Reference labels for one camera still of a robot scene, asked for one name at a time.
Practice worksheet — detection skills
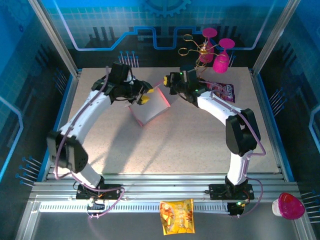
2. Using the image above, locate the pink white paper box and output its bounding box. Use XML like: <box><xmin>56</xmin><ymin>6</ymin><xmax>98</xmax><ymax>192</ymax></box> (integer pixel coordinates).
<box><xmin>127</xmin><ymin>84</ymin><xmax>171</xmax><ymax>127</ymax></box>

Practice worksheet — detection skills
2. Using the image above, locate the small black controller box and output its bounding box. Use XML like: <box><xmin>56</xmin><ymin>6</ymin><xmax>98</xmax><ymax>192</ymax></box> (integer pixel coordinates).
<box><xmin>227</xmin><ymin>201</ymin><xmax>245</xmax><ymax>218</ymax></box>

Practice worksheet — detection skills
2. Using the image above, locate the purple candy bag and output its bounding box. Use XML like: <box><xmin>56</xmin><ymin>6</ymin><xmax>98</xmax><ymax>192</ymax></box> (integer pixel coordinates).
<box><xmin>206</xmin><ymin>81</ymin><xmax>236</xmax><ymax>103</ymax></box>

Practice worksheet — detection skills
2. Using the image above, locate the pink wine glass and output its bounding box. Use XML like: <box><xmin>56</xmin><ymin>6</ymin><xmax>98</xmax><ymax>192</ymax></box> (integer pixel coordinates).
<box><xmin>212</xmin><ymin>37</ymin><xmax>236</xmax><ymax>74</ymax></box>
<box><xmin>197</xmin><ymin>27</ymin><xmax>218</xmax><ymax>63</ymax></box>

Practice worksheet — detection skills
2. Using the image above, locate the yellow snack bag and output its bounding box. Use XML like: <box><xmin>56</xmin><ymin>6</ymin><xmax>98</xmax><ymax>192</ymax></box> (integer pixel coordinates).
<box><xmin>159</xmin><ymin>198</ymin><xmax>196</xmax><ymax>236</ymax></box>

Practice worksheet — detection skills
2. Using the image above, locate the white cup with pink lid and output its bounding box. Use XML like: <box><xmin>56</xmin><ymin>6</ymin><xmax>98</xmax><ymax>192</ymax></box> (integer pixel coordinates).
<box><xmin>271</xmin><ymin>192</ymin><xmax>306</xmax><ymax>221</ymax></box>

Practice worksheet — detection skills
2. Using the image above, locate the gold wire glass rack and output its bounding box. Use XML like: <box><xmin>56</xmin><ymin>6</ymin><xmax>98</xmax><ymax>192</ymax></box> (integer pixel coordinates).
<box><xmin>177</xmin><ymin>34</ymin><xmax>216</xmax><ymax>76</ymax></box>

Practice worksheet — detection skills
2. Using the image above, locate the aluminium side rail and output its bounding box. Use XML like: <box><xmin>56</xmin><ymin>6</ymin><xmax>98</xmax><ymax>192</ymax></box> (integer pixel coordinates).
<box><xmin>43</xmin><ymin>69</ymin><xmax>83</xmax><ymax>181</ymax></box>
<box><xmin>248</xmin><ymin>67</ymin><xmax>288</xmax><ymax>182</ymax></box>

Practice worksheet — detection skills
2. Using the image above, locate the aluminium frame post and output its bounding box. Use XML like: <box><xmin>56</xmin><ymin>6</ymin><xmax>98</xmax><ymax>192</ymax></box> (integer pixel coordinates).
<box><xmin>251</xmin><ymin>0</ymin><xmax>294</xmax><ymax>76</ymax></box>
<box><xmin>27</xmin><ymin>0</ymin><xmax>82</xmax><ymax>77</ymax></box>

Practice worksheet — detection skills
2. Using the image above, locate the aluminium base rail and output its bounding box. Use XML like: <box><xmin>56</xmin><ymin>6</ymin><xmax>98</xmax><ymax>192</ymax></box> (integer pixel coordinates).
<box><xmin>29</xmin><ymin>173</ymin><xmax>301</xmax><ymax>205</ymax></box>

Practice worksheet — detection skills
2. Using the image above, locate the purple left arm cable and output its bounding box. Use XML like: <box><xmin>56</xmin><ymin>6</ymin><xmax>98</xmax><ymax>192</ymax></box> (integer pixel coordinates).
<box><xmin>53</xmin><ymin>66</ymin><xmax>126</xmax><ymax>220</ymax></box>

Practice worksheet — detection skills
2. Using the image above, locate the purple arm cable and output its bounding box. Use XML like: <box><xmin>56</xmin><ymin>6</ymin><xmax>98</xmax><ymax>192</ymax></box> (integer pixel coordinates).
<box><xmin>197</xmin><ymin>78</ymin><xmax>266</xmax><ymax>218</ymax></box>
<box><xmin>53</xmin><ymin>66</ymin><xmax>126</xmax><ymax>220</ymax></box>

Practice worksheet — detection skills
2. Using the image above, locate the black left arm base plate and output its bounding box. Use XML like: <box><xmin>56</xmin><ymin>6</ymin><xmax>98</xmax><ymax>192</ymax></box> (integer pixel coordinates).
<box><xmin>74</xmin><ymin>183</ymin><xmax>123</xmax><ymax>201</ymax></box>

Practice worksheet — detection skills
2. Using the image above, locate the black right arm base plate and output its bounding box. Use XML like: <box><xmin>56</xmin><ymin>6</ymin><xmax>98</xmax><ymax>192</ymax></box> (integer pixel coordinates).
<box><xmin>208</xmin><ymin>183</ymin><xmax>255</xmax><ymax>201</ymax></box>

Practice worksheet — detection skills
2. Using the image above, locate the white slotted cable duct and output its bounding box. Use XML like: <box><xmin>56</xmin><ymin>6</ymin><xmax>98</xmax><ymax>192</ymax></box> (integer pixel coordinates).
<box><xmin>37</xmin><ymin>201</ymin><xmax>230</xmax><ymax>214</ymax></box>

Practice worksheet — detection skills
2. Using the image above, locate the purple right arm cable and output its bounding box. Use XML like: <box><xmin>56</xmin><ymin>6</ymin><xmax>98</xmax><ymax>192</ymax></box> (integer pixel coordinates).
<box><xmin>197</xmin><ymin>78</ymin><xmax>266</xmax><ymax>218</ymax></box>

